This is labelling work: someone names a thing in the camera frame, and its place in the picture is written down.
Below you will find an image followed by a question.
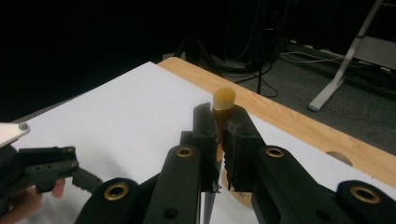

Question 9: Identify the black equipment tower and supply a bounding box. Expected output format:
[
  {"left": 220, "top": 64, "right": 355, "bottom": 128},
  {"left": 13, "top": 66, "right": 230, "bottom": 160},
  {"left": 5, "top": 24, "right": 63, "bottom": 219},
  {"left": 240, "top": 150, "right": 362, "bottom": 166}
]
[{"left": 261, "top": 0, "right": 285, "bottom": 64}]

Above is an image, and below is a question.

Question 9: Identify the white board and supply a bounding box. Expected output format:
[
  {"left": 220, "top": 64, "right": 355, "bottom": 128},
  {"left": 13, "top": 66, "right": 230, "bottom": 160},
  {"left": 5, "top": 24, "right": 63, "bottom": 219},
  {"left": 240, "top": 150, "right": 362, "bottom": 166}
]
[{"left": 12, "top": 61, "right": 396, "bottom": 224}]

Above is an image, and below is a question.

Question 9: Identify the white floor cable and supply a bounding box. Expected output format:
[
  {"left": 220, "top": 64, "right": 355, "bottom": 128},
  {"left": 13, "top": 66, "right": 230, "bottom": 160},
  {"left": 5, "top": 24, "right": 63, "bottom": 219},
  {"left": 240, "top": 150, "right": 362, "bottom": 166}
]
[{"left": 279, "top": 50, "right": 345, "bottom": 65}]

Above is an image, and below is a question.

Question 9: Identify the black floor cable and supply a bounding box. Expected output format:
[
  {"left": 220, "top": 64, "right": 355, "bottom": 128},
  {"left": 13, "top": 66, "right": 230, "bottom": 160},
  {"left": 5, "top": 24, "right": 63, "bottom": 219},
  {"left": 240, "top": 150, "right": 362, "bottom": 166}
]
[{"left": 233, "top": 61, "right": 280, "bottom": 99}]

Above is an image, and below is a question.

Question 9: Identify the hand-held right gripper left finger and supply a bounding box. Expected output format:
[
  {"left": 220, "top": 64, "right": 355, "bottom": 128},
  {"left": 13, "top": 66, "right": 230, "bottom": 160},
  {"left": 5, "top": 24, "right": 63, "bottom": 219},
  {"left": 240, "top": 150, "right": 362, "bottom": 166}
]
[{"left": 179, "top": 102, "right": 220, "bottom": 194}]

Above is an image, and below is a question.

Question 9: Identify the black tripod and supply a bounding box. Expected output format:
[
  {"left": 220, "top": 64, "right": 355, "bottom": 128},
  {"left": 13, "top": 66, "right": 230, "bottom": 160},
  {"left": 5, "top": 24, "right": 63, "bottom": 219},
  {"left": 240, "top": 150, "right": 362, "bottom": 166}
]
[{"left": 172, "top": 33, "right": 224, "bottom": 77}]

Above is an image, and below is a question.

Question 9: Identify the wooden table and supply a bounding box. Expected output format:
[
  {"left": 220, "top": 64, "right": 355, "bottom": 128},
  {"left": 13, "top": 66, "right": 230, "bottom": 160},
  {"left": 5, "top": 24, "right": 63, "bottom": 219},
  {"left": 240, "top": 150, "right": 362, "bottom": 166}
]
[{"left": 157, "top": 56, "right": 396, "bottom": 189}]

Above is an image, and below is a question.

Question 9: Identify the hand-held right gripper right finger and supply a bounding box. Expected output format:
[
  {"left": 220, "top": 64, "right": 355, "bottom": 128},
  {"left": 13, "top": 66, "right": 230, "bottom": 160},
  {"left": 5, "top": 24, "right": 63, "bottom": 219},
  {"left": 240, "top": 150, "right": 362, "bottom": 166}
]
[{"left": 221, "top": 105, "right": 266, "bottom": 192}]

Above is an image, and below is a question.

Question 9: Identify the white metal desk frame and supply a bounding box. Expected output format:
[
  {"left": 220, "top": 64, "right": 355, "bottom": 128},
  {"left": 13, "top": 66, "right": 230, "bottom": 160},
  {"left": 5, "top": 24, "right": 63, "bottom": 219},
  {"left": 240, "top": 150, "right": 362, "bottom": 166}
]
[{"left": 307, "top": 0, "right": 396, "bottom": 113}]

